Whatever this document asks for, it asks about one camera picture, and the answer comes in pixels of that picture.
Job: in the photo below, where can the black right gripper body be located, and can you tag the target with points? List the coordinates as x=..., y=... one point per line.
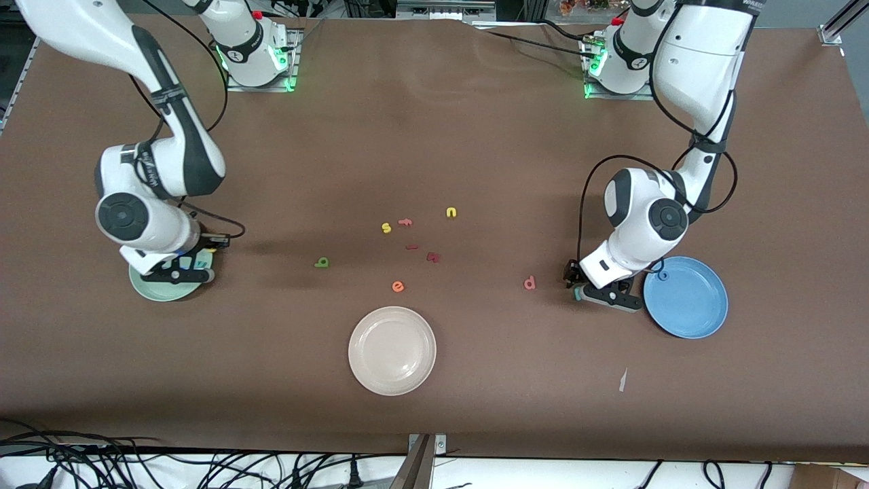
x=198, y=250

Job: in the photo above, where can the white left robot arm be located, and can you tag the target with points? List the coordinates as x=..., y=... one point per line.
x=699, y=61

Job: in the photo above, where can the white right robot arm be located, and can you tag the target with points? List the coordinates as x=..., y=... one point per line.
x=163, y=234

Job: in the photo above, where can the green plate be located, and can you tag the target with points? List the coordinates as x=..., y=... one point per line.
x=159, y=292

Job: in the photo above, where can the small white paper scrap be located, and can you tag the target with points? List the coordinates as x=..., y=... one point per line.
x=622, y=382

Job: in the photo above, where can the blue plate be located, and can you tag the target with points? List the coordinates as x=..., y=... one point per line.
x=692, y=305

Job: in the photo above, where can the white plate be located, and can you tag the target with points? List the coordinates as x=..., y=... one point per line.
x=392, y=351

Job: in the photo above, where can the orange background clutter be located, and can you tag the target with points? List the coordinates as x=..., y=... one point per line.
x=584, y=5

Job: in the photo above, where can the grey equipment box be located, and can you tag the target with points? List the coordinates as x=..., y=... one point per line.
x=445, y=10

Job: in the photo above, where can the cardboard box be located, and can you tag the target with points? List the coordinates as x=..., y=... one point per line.
x=831, y=479

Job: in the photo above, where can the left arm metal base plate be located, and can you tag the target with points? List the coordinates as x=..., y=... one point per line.
x=631, y=96

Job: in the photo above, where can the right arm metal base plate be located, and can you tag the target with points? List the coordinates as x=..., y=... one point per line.
x=292, y=61

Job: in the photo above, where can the small metal bracket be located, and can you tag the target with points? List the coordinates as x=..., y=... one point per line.
x=440, y=445

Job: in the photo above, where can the metal table edge rail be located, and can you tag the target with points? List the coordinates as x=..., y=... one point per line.
x=20, y=81

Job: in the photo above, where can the grey metal post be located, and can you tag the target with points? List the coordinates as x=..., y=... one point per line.
x=415, y=472

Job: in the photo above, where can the aluminium frame posts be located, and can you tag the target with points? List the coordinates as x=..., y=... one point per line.
x=533, y=8

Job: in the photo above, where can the aluminium profile rail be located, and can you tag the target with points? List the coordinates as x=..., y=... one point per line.
x=831, y=32

